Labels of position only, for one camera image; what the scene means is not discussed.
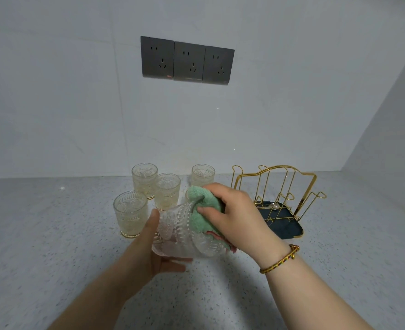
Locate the person's right hand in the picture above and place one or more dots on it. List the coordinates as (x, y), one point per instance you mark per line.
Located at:
(250, 226)

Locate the person's left hand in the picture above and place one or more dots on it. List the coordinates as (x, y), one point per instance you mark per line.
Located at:
(144, 257)

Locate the single embossed clear glass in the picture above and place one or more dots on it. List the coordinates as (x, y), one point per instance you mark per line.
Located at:
(178, 237)

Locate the cluster of embossed glasses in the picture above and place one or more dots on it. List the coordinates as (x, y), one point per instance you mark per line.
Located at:
(130, 219)

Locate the green cloth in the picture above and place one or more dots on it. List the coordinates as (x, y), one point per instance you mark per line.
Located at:
(209, 206)

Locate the person's left forearm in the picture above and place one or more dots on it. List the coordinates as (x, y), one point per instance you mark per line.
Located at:
(96, 302)

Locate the person's right forearm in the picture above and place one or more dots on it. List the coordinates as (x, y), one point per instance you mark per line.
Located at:
(316, 299)

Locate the small clear round piece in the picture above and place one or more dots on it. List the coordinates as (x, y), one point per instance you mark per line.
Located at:
(274, 205)

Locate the grey wall socket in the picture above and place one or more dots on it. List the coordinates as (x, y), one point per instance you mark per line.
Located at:
(189, 61)
(158, 57)
(219, 65)

